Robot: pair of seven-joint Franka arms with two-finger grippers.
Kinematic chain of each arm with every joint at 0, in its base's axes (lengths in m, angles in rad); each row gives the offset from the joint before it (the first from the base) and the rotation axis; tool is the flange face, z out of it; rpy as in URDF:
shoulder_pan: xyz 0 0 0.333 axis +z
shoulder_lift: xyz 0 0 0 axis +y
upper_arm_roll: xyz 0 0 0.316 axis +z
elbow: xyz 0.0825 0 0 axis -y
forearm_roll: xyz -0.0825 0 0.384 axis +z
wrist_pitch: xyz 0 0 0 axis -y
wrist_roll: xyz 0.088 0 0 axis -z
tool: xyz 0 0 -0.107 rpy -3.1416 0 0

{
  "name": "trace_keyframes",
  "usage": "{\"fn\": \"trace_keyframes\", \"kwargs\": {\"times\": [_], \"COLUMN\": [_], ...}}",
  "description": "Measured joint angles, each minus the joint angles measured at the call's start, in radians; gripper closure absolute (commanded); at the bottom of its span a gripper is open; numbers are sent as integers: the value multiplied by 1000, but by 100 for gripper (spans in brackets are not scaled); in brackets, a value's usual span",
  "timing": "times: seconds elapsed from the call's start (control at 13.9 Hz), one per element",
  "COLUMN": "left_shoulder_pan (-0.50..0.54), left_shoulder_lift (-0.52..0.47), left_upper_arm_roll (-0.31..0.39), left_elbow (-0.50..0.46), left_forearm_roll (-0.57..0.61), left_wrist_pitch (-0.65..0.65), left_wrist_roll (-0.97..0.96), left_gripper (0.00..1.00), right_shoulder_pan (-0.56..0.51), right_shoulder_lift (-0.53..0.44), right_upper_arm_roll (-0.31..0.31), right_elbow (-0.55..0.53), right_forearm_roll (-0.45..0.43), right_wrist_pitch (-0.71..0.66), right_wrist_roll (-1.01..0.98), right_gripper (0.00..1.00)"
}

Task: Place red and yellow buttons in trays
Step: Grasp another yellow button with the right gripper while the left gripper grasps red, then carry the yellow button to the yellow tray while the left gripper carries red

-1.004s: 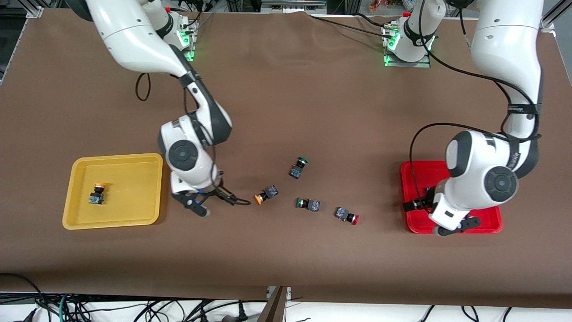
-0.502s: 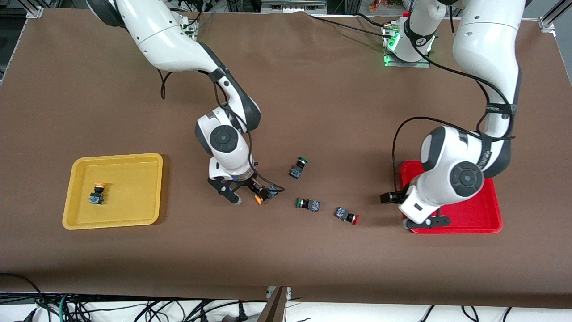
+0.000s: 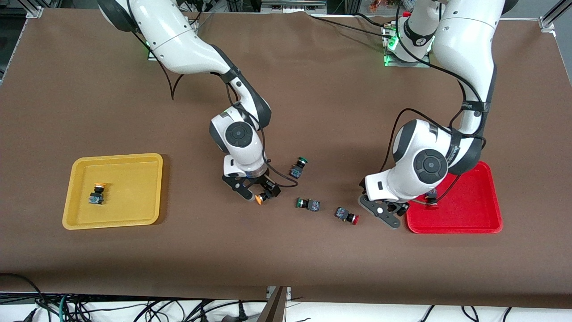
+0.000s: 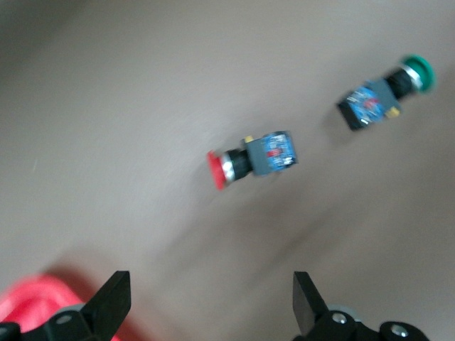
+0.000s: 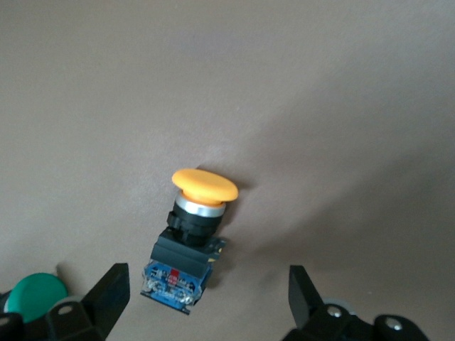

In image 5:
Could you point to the green mushroom push button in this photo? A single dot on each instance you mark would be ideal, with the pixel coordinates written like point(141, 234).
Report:
point(35, 295)

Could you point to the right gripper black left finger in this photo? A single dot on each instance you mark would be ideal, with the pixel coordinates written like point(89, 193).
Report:
point(106, 302)

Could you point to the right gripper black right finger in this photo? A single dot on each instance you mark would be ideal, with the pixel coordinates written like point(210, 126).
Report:
point(305, 312)

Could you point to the yellow push button red contact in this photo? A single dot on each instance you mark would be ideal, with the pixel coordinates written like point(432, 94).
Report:
point(185, 252)

